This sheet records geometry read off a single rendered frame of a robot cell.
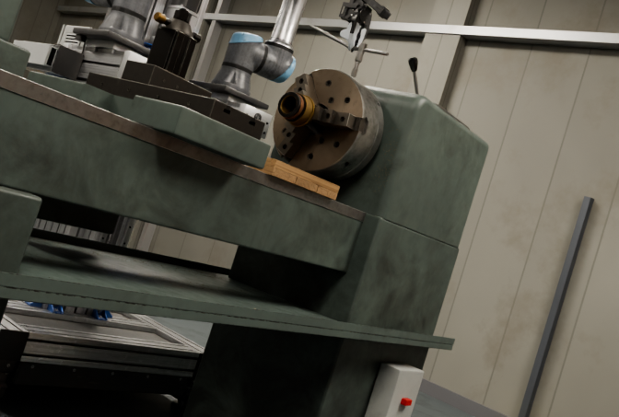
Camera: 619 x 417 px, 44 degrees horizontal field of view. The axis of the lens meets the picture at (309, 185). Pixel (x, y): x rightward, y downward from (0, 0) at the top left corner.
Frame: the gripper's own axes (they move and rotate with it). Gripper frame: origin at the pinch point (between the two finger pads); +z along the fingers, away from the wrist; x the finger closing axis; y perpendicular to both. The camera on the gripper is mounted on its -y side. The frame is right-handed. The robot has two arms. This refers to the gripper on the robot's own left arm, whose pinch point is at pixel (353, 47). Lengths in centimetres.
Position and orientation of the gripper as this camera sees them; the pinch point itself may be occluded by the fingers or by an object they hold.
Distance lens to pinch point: 256.9
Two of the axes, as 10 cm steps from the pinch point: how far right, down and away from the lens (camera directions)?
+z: -3.1, 9.5, -0.5
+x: -5.2, -2.1, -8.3
